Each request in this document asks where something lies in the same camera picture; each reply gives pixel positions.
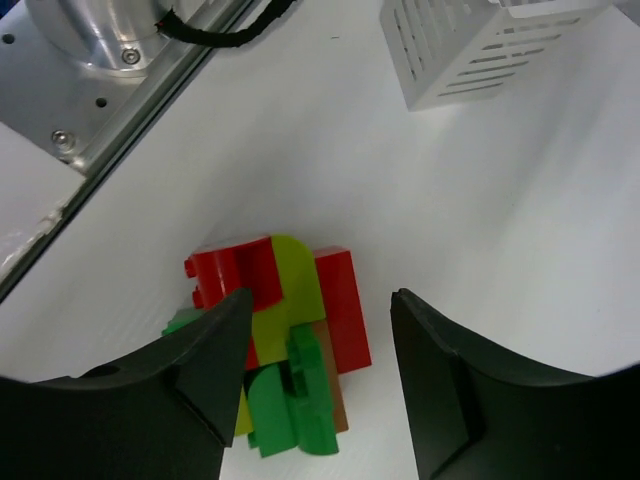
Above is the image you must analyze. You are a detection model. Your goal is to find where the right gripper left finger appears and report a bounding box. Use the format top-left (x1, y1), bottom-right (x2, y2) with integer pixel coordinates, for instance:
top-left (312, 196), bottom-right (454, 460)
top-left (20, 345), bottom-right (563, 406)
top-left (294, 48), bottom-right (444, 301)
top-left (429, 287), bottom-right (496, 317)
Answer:
top-left (1, 289), bottom-right (253, 479)

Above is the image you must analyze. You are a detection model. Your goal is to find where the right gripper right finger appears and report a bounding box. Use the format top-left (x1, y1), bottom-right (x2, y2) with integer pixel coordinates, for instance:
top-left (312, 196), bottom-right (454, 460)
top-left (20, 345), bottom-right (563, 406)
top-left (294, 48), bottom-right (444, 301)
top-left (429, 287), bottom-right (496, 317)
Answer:
top-left (390, 289), bottom-right (639, 479)

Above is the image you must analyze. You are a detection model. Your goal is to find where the lego brick cluster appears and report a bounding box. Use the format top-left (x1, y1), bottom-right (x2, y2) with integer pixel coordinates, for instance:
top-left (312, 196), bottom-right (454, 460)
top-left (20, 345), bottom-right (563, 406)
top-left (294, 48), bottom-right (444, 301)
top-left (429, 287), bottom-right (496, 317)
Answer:
top-left (163, 234), bottom-right (372, 458)

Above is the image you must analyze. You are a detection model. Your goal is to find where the white slotted container near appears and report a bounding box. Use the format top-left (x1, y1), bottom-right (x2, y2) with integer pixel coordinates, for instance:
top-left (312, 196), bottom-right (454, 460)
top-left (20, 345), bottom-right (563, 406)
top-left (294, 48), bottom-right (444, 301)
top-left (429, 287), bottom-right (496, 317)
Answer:
top-left (380, 0), bottom-right (612, 111)

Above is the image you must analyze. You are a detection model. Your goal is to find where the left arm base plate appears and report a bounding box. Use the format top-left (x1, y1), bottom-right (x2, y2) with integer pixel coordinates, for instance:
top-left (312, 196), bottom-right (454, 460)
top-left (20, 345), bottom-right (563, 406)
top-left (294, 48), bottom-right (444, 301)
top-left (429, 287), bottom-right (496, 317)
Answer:
top-left (0, 0), bottom-right (296, 174)

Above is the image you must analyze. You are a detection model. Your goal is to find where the black base cable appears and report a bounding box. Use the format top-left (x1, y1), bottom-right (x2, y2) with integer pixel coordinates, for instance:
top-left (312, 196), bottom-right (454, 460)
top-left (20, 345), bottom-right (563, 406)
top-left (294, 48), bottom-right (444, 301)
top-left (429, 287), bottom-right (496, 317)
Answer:
top-left (155, 0), bottom-right (296, 49)

